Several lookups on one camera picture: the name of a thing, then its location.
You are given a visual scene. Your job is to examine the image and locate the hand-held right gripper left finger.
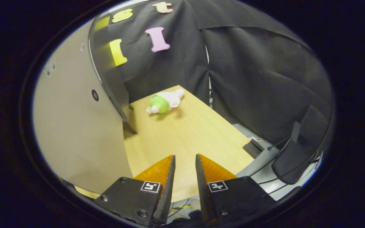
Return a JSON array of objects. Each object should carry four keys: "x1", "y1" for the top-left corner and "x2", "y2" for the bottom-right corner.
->
[{"x1": 94, "y1": 155, "x2": 176, "y2": 227}]

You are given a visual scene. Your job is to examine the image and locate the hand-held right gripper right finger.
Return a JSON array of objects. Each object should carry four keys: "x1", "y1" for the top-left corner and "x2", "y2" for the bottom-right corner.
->
[{"x1": 195, "y1": 154, "x2": 277, "y2": 224}]

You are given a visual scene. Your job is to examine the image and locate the grey cabinet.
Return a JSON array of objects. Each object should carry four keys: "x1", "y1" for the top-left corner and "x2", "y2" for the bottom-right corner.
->
[{"x1": 89, "y1": 14, "x2": 138, "y2": 135}]

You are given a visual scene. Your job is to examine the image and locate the person's dark clothing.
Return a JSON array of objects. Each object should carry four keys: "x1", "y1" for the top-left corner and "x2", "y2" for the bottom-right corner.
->
[{"x1": 167, "y1": 209, "x2": 208, "y2": 228}]

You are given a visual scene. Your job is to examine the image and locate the dark grey box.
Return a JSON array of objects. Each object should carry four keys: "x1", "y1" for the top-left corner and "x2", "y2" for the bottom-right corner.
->
[{"x1": 243, "y1": 138, "x2": 265, "y2": 159}]

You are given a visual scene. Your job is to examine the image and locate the black office chair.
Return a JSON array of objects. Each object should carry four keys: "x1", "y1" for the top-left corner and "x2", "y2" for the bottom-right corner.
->
[{"x1": 271, "y1": 105, "x2": 332, "y2": 186}]

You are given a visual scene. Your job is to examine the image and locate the green pink plush toy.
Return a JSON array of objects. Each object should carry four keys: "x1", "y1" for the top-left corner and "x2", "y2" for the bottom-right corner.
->
[{"x1": 146, "y1": 89, "x2": 185, "y2": 114}]

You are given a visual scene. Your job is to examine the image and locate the black backdrop cloth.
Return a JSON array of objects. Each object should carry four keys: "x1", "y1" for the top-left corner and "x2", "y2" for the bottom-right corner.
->
[{"x1": 92, "y1": 0, "x2": 333, "y2": 146}]

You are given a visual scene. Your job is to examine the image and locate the black cable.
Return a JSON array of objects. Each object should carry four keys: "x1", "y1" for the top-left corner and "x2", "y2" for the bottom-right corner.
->
[{"x1": 249, "y1": 136, "x2": 297, "y2": 178}]

